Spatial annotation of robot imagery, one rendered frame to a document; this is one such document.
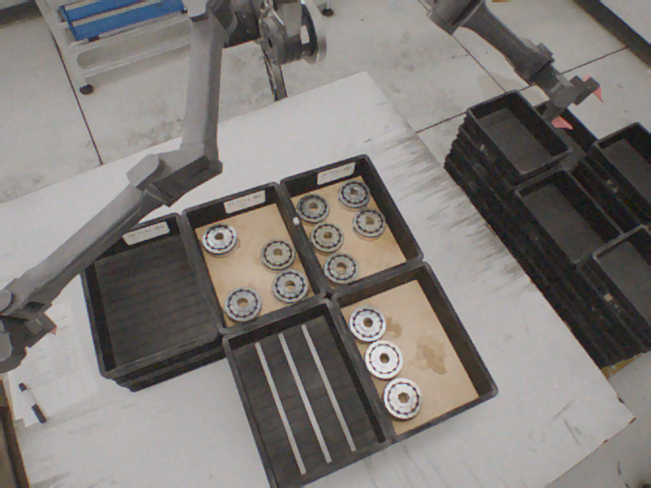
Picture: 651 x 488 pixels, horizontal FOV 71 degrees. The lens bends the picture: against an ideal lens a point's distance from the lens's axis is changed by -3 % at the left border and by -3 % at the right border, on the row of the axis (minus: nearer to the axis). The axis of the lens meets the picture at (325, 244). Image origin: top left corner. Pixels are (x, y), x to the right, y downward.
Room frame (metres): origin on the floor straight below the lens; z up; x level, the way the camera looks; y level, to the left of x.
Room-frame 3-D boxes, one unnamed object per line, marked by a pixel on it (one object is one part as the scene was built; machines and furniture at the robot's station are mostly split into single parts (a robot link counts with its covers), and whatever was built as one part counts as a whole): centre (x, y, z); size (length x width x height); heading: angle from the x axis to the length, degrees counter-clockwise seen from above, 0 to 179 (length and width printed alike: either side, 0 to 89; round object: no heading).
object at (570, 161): (1.67, -1.11, 0.26); 0.40 x 0.30 x 0.23; 34
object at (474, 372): (0.35, -0.25, 0.87); 0.40 x 0.30 x 0.11; 29
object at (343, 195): (0.83, -0.07, 0.86); 0.10 x 0.10 x 0.01
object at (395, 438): (0.35, -0.25, 0.92); 0.40 x 0.30 x 0.02; 29
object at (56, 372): (0.23, 0.78, 0.70); 0.33 x 0.23 x 0.01; 34
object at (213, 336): (0.41, 0.47, 0.92); 0.40 x 0.30 x 0.02; 29
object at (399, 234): (0.70, -0.06, 0.87); 0.40 x 0.30 x 0.11; 29
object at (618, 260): (0.78, -1.23, 0.37); 0.40 x 0.30 x 0.45; 35
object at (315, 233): (0.66, 0.00, 0.86); 0.10 x 0.10 x 0.01
